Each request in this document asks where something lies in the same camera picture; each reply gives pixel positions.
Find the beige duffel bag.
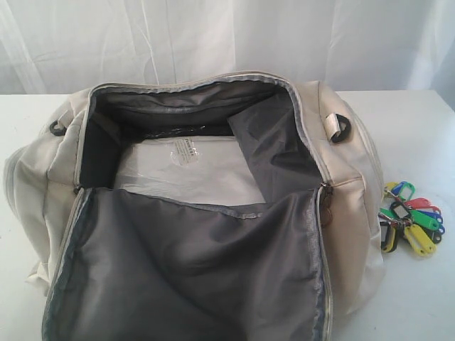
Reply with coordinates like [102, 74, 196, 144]
[4, 72, 385, 340]

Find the colourful key tag bunch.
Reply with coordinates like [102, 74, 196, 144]
[378, 181, 446, 257]

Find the white clear plastic packet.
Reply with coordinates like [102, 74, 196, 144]
[114, 136, 264, 206]

